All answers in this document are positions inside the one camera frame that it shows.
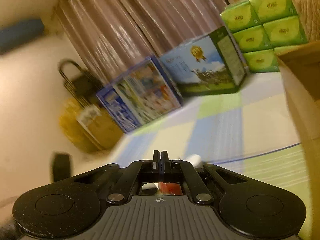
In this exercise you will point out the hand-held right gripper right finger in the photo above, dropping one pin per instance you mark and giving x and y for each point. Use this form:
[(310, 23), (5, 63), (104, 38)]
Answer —
[(165, 165)]

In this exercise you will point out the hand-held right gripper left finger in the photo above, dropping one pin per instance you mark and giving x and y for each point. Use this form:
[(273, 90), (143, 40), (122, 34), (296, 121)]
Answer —
[(156, 165)]

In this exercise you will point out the brown cardboard box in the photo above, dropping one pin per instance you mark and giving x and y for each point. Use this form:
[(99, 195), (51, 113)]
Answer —
[(300, 92)]

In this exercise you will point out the small white cylinder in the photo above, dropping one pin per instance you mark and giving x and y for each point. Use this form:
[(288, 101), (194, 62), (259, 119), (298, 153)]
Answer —
[(194, 159)]

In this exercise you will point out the blue printed milk carton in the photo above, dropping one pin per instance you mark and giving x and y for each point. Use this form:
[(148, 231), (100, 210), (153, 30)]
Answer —
[(140, 97)]

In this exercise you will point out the yellow bag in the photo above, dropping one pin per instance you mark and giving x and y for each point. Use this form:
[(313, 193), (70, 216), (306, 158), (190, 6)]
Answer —
[(75, 130)]

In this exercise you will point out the small dark object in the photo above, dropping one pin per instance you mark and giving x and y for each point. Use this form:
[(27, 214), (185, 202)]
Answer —
[(61, 166)]

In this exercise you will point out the green cow printed carton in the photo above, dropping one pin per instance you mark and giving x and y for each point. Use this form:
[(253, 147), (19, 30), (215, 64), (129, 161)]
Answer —
[(200, 67)]

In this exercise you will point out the brown pleated curtain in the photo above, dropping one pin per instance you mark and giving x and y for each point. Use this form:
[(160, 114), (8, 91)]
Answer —
[(112, 17)]

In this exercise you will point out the stack of green tissue packs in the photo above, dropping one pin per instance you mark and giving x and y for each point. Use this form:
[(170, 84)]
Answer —
[(265, 30)]

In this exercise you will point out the blue blurred object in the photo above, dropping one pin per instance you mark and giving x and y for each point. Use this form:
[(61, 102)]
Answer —
[(20, 35)]

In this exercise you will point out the beige quilted cushion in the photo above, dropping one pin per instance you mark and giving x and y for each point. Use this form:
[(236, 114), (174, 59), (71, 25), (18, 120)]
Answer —
[(310, 15)]

